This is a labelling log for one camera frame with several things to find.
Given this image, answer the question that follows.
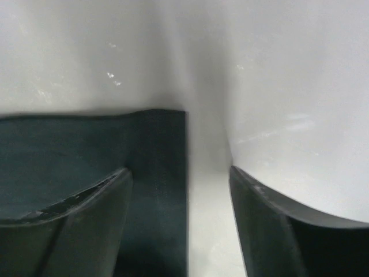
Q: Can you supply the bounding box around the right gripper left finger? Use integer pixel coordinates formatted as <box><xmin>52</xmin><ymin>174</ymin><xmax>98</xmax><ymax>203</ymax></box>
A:
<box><xmin>1</xmin><ymin>169</ymin><xmax>133</xmax><ymax>276</ymax></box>

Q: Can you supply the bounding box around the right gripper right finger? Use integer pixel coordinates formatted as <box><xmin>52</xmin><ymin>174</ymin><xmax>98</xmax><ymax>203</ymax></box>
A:
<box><xmin>229</xmin><ymin>166</ymin><xmax>368</xmax><ymax>276</ymax></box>

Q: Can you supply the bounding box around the black daisy print t-shirt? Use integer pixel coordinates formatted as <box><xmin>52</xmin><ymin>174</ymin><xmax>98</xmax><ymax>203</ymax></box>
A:
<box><xmin>1</xmin><ymin>110</ymin><xmax>187</xmax><ymax>276</ymax></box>

